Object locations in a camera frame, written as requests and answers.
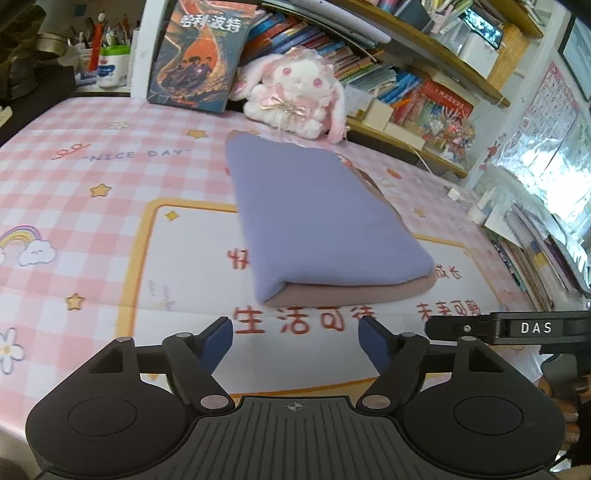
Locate wooden bookshelf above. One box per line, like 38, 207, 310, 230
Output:
131, 0, 546, 178

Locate pink wall poster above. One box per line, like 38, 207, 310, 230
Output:
517, 62, 581, 154

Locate purple and pink sweater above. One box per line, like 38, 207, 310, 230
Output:
225, 130, 435, 308

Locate white bottles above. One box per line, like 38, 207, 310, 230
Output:
467, 187, 498, 225

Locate framed picture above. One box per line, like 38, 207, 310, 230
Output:
556, 14, 591, 103

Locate silver foil sheet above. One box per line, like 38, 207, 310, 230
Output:
493, 131, 591, 223

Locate white jar with blue label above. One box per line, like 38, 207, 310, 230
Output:
96, 46, 131, 90

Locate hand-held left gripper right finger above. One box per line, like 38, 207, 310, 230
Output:
355, 316, 507, 411

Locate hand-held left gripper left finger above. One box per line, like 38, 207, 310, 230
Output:
87, 316, 235, 415

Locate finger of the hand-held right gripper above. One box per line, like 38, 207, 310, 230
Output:
424, 312, 497, 344

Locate row of colourful books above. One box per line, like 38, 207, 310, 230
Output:
240, 11, 422, 100

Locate white and pink plush bunny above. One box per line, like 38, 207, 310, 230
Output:
229, 46, 348, 143

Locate pile of books and papers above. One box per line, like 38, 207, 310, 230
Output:
485, 203, 591, 315

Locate small white paper box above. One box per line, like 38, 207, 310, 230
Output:
344, 83, 376, 121

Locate round metal tin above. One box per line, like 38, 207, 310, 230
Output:
37, 32, 71, 57

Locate white cable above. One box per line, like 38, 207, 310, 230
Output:
402, 138, 452, 192

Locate colourful toy flower bouquet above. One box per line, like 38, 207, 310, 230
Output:
429, 115, 479, 161

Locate red boxed book set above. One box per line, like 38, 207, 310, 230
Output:
392, 76, 476, 131

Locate pink checkered printed desk mat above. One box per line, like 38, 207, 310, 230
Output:
0, 95, 546, 462

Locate bundle of pens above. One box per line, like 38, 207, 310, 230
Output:
69, 13, 140, 52

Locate book with fiery cover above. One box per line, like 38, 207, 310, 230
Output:
147, 0, 252, 113

